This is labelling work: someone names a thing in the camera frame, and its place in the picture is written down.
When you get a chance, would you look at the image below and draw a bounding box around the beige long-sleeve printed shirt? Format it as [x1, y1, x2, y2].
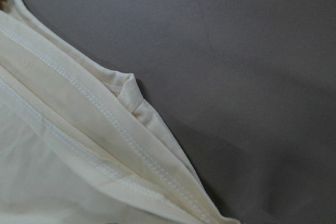
[1, 0, 236, 223]

